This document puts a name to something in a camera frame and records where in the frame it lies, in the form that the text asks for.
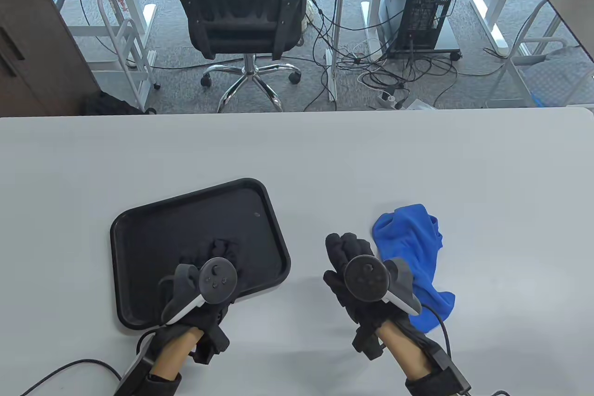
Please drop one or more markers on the grey white left hand controller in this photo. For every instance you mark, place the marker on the grey white left hand controller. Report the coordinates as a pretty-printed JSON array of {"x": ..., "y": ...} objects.
[{"x": 218, "y": 279}]

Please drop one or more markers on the person's right hand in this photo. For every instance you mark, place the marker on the person's right hand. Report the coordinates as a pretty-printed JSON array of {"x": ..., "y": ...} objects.
[{"x": 338, "y": 285}]

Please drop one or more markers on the grey white right hand controller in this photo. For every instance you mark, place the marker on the grey white right hand controller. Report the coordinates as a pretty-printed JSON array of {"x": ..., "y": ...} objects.
[{"x": 364, "y": 277}]

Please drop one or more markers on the grey white hand controller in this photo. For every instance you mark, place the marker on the grey white hand controller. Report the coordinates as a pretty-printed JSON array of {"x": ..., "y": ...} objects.
[
  {"x": 218, "y": 279},
  {"x": 364, "y": 277}
]

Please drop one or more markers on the white rolling cart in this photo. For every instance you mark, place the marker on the white rolling cart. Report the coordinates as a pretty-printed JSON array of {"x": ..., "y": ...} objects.
[{"x": 130, "y": 57}]

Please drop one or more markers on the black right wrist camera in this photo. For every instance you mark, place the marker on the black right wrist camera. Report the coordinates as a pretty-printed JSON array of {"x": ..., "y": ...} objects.
[{"x": 438, "y": 368}]

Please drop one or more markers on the dark brown tabletop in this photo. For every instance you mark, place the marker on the dark brown tabletop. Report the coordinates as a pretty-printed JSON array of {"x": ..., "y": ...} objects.
[{"x": 573, "y": 10}]

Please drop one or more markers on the person's left hand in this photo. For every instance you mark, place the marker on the person's left hand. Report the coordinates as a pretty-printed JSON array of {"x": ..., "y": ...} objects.
[{"x": 211, "y": 318}]

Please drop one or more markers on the black plastic tray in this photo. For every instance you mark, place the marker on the black plastic tray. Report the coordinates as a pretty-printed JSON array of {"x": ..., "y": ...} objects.
[{"x": 185, "y": 219}]

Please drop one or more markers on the blue rectangular towel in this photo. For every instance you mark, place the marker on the blue rectangular towel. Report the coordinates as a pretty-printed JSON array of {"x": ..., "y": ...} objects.
[{"x": 408, "y": 233}]

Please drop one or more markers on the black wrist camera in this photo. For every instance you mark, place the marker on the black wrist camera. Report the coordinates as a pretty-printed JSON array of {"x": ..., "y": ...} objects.
[
  {"x": 139, "y": 368},
  {"x": 438, "y": 368}
]

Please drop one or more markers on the black bag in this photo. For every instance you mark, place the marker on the black bag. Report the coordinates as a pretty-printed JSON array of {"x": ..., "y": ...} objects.
[{"x": 109, "y": 104}]

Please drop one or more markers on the white power strip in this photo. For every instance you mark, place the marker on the white power strip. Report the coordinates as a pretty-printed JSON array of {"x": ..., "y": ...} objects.
[{"x": 386, "y": 99}]

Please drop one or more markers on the black office chair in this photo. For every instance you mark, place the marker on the black office chair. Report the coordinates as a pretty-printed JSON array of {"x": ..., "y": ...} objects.
[{"x": 241, "y": 1}]

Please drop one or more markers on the dark brown cabinet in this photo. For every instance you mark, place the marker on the dark brown cabinet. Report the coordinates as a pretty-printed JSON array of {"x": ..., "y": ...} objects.
[{"x": 32, "y": 43}]

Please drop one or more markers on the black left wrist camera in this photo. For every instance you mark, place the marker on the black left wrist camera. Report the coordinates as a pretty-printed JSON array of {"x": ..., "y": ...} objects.
[{"x": 139, "y": 368}]

